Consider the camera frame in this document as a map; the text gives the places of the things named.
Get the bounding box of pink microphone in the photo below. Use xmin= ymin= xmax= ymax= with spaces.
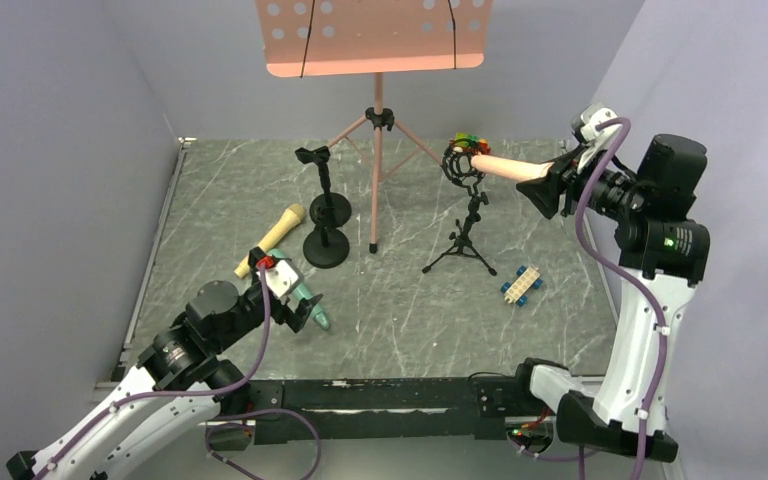
xmin=470 ymin=155 xmax=553 ymax=183

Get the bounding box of black tripod microphone stand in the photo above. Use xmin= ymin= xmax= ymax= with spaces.
xmin=422 ymin=142 xmax=499 ymax=278

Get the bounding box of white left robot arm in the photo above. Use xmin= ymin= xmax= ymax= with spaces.
xmin=6 ymin=247 xmax=322 ymax=479

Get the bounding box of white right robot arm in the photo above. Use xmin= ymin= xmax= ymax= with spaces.
xmin=516 ymin=134 xmax=711 ymax=463

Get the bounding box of front black round-base mic stand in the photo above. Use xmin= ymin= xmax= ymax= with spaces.
xmin=302 ymin=206 xmax=350 ymax=269

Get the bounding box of black round-base mic stand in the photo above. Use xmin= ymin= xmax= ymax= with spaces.
xmin=294 ymin=146 xmax=352 ymax=228
xmin=302 ymin=206 xmax=350 ymax=269

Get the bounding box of rear black round-base mic stand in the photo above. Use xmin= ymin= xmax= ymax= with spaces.
xmin=294 ymin=146 xmax=352 ymax=228

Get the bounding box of pink music stand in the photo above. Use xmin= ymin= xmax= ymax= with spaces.
xmin=255 ymin=0 xmax=493 ymax=253

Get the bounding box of yellow microphone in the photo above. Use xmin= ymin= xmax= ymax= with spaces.
xmin=233 ymin=204 xmax=306 ymax=279

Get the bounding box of white blue toy block car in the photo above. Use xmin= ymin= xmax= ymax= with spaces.
xmin=500 ymin=266 xmax=543 ymax=307

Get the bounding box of colourful toy block train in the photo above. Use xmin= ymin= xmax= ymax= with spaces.
xmin=450 ymin=132 xmax=492 ymax=155

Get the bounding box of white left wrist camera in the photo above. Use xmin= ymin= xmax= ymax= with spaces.
xmin=253 ymin=258 xmax=303 ymax=301

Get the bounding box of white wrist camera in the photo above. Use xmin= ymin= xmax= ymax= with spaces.
xmin=253 ymin=258 xmax=303 ymax=301
xmin=570 ymin=102 xmax=617 ymax=145

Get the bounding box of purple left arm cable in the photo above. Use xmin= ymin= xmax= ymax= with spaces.
xmin=31 ymin=264 xmax=322 ymax=480

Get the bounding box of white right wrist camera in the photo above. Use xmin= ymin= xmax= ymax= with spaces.
xmin=570 ymin=102 xmax=617 ymax=145

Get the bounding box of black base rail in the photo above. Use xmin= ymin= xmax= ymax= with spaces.
xmin=216 ymin=373 xmax=553 ymax=445

